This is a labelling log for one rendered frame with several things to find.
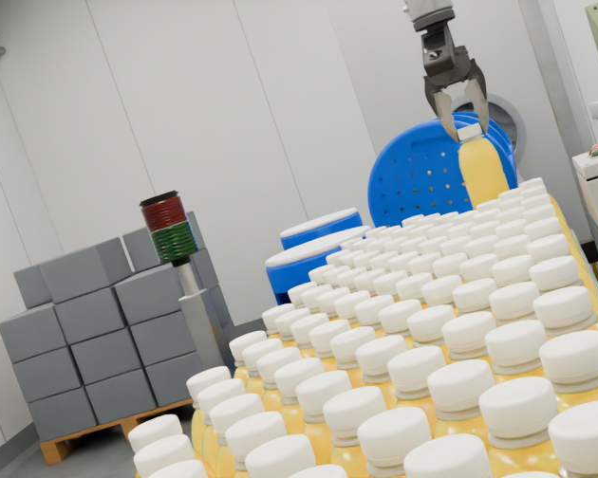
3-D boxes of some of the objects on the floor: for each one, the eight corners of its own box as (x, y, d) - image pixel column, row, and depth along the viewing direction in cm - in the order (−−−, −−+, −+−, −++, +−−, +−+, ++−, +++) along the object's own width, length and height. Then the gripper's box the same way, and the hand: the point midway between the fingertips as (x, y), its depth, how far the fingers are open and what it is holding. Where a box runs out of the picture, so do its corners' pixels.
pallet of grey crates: (252, 374, 572) (195, 209, 563) (226, 413, 494) (158, 223, 484) (97, 420, 594) (38, 263, 585) (46, 466, 516) (-22, 284, 506)
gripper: (467, 8, 144) (505, 125, 146) (403, 31, 148) (441, 146, 149) (464, 2, 136) (505, 127, 138) (398, 27, 139) (438, 150, 141)
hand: (469, 130), depth 141 cm, fingers closed on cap, 4 cm apart
